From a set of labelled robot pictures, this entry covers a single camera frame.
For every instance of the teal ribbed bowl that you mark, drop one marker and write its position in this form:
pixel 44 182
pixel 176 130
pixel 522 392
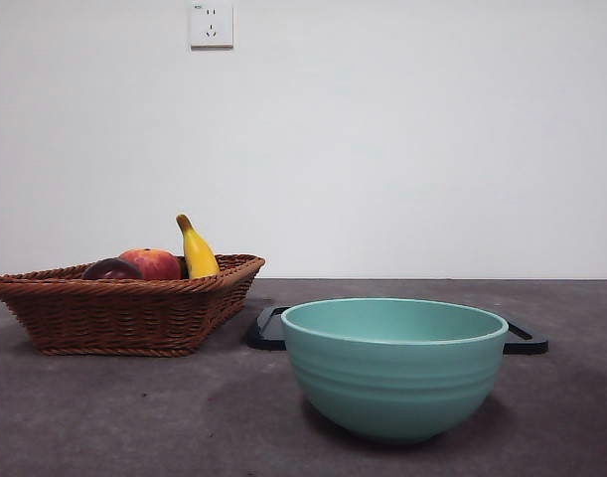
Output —
pixel 392 387

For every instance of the dark purple plum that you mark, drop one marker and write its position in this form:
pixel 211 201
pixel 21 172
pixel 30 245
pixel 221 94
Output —
pixel 106 270

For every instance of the yellow banana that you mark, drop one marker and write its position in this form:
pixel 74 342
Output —
pixel 199 253

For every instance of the dark rectangular tray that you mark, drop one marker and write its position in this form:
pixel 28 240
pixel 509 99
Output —
pixel 265 339

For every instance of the red orange peach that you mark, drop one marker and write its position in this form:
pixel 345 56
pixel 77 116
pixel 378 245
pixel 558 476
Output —
pixel 159 264

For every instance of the brown wicker basket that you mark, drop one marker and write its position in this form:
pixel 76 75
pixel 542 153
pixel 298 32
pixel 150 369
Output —
pixel 124 318

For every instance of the white wall socket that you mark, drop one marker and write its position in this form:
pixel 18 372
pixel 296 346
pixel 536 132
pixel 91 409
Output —
pixel 211 41

